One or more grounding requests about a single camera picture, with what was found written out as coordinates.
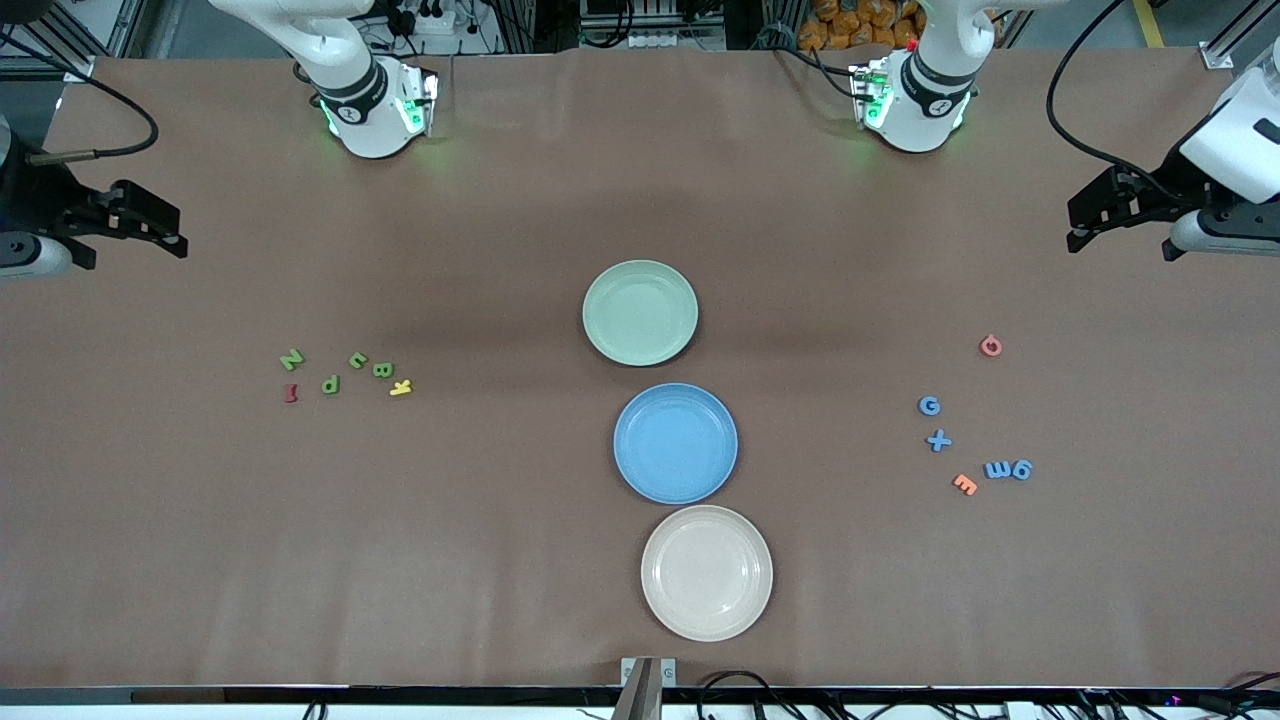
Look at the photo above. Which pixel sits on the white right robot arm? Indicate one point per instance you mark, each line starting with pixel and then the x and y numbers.
pixel 370 120

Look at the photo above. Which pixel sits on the silver clamp bracket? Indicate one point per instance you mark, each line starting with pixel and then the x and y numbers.
pixel 668 672

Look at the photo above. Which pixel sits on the dark metal post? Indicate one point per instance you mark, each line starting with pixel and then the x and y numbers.
pixel 640 695

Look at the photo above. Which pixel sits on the beige plate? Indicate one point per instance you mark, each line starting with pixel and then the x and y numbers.
pixel 706 572

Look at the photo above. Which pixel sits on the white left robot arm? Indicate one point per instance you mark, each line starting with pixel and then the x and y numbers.
pixel 915 120

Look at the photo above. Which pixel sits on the silver frame corner bracket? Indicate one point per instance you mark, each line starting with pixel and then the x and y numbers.
pixel 80 68
pixel 1218 56

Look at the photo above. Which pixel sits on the white power strip with plugs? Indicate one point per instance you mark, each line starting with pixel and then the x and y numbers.
pixel 430 20

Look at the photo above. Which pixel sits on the blue foam letter G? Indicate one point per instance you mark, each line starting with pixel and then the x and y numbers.
pixel 921 406

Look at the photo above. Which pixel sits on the red foam letter G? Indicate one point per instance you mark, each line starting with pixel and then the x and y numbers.
pixel 981 346

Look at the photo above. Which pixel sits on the blue foam number 9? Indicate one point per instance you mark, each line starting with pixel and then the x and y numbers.
pixel 1013 470

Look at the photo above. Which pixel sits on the yellow foam letter K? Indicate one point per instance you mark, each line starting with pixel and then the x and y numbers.
pixel 400 389

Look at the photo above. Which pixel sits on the black table edge rail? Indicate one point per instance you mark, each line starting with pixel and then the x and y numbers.
pixel 300 694

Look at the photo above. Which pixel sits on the green plate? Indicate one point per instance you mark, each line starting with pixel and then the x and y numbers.
pixel 640 313

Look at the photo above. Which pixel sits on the orange foam letter E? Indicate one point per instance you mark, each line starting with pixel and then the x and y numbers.
pixel 964 485

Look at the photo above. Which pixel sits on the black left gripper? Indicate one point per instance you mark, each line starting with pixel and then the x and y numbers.
pixel 1170 186

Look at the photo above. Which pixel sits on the orange packet pile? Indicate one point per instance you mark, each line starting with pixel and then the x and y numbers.
pixel 850 25

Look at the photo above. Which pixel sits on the blue foam letter M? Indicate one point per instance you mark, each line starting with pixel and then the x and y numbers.
pixel 998 470

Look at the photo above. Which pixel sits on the blue foam letter X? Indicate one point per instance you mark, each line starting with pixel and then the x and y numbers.
pixel 938 441

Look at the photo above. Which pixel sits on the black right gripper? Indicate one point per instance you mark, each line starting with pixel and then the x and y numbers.
pixel 38 193

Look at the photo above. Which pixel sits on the white socket strip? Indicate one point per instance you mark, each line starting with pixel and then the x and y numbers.
pixel 660 40

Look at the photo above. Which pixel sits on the blue plate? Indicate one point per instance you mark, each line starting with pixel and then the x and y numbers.
pixel 675 443

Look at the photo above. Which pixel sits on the green foam letter N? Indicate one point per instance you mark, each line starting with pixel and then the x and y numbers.
pixel 291 360

